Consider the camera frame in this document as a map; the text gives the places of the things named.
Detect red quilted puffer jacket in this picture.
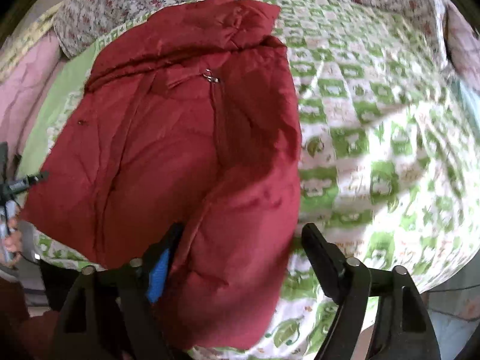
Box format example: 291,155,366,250
22,0,301,350

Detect person's left hand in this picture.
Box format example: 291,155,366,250
1,217,23,268

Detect pink blanket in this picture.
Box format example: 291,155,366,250
1,31,65,161

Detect yellow patterned cloth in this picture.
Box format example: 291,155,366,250
1,1,64,82

